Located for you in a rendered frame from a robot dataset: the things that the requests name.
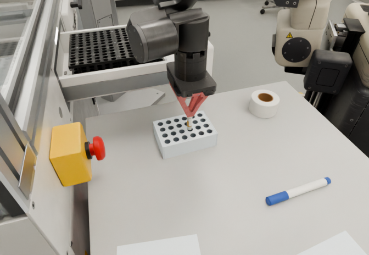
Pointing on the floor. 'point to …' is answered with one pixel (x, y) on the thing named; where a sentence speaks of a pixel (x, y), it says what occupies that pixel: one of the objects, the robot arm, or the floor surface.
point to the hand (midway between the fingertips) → (189, 111)
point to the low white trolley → (228, 179)
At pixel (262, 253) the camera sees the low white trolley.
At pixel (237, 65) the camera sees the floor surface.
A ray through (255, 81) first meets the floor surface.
